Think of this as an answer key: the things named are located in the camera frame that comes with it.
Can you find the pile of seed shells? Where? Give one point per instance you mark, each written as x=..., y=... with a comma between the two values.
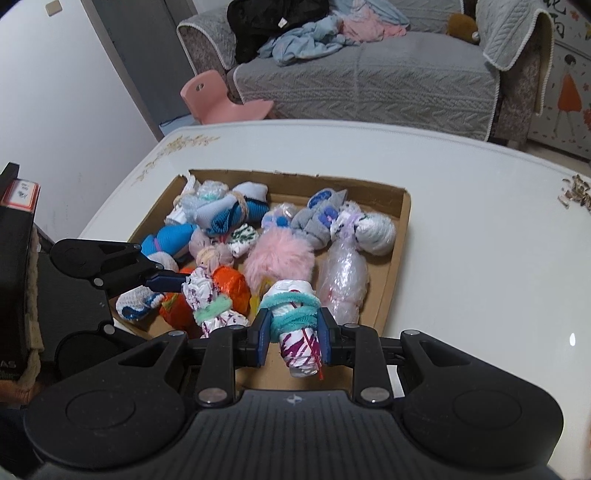
x=575, y=191

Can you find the cabinet with painted figure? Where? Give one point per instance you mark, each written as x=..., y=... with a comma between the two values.
x=565, y=92

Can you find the pink plastic chair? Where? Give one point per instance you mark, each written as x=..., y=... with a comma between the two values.
x=217, y=101

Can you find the white blue crochet sock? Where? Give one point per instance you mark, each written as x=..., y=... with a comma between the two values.
x=136, y=304

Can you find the pink fluffy ball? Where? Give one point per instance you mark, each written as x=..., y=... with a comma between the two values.
x=279, y=258

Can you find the patterned bundle pink band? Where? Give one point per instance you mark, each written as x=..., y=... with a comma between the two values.
x=244, y=237

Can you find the orange plastic bundle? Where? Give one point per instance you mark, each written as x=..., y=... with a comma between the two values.
x=233, y=286
x=178, y=314

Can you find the clear pink bubble wrap bundle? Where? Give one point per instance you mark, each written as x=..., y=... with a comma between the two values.
x=344, y=277

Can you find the pink garment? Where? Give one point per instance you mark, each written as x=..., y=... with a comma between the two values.
x=374, y=25

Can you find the pastel bubble wrap bundle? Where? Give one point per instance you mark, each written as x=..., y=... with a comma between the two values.
x=277, y=217

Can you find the beige woven cloth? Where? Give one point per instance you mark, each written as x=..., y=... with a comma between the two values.
x=33, y=323

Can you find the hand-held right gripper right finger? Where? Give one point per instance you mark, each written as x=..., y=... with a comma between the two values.
x=327, y=339

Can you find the grey bubble wrap bundle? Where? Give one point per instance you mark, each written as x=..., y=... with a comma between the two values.
x=205, y=196

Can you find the shallow cardboard box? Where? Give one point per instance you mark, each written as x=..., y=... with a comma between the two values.
x=392, y=240

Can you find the dark grey door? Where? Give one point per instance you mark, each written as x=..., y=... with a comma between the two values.
x=138, y=55

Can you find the white bundle teal fuzzy band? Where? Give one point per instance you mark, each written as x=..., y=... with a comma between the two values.
x=291, y=304

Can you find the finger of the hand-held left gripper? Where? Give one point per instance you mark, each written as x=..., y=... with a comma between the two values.
x=171, y=281

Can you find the grey quilted sofa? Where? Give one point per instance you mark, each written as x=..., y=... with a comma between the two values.
x=378, y=74

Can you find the white patterned bundle green band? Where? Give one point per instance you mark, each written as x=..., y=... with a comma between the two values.
x=207, y=295

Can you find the black box red label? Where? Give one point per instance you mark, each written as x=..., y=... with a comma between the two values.
x=16, y=277

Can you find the light blue garment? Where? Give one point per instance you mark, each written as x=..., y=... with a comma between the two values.
x=304, y=41

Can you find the black garment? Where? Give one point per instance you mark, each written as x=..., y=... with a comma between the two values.
x=272, y=23

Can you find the lilac bundle cream band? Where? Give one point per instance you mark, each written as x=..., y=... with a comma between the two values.
x=210, y=251

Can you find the brown plush toy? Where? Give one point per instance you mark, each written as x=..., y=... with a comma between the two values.
x=461, y=25

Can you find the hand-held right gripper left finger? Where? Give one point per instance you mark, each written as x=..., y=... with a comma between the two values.
x=263, y=339

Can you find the yellow plastic piece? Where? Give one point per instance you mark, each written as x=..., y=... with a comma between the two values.
x=255, y=300

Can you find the white patterned bundle cream band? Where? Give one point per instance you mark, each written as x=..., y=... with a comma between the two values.
x=180, y=203

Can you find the grey blue sock bundle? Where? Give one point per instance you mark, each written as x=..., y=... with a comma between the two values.
x=318, y=217

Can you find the white blue knit sock bundle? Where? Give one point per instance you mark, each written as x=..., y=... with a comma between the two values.
x=231, y=210

